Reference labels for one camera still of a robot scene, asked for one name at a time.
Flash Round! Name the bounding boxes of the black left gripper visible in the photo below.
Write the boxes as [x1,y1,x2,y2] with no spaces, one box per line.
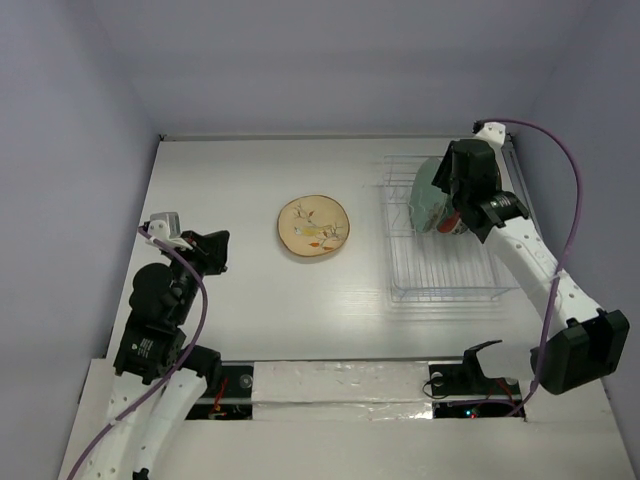
[164,227,230,322]

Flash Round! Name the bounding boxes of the light green flower plate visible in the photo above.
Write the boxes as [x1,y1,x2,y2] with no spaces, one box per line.
[408,157,447,233]

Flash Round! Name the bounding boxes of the red and teal plate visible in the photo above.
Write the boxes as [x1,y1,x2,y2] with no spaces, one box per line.
[436,209,462,234]

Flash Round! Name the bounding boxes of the blue floral rim plate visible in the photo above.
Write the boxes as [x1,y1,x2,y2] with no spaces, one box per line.
[451,221,468,235]

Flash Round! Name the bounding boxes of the beige bird pattern plate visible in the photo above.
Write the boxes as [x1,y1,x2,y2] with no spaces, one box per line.
[277,195,351,258]

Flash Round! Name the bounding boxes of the dark teal glazed plate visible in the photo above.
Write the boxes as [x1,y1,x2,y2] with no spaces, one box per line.
[495,167,503,191]

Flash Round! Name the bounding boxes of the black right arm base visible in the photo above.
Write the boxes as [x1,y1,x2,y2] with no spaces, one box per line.
[422,340,523,420]

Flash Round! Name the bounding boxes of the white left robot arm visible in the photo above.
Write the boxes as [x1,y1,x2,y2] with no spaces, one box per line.
[67,220,230,479]

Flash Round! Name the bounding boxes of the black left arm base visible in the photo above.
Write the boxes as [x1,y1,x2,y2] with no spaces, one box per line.
[182,346,254,420]

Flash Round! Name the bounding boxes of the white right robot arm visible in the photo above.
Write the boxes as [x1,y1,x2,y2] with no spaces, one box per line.
[432,139,630,395]

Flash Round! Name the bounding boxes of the white foam block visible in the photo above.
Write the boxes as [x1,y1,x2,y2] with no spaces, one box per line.
[251,361,433,422]

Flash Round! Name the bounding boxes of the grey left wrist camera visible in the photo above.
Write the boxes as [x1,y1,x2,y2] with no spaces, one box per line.
[142,212,186,248]

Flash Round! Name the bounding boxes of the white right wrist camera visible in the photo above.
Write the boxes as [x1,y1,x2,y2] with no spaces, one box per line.
[472,120,507,148]

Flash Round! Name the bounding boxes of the white wire dish rack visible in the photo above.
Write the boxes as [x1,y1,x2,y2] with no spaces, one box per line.
[381,154,519,303]

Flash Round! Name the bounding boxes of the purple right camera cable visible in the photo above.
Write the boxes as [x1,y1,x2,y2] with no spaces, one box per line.
[449,117,585,419]

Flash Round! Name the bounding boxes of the purple camera cable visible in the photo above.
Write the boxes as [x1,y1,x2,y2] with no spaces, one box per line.
[449,117,585,419]
[64,227,209,480]

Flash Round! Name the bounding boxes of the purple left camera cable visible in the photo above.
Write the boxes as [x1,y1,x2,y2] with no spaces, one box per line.
[64,227,209,480]

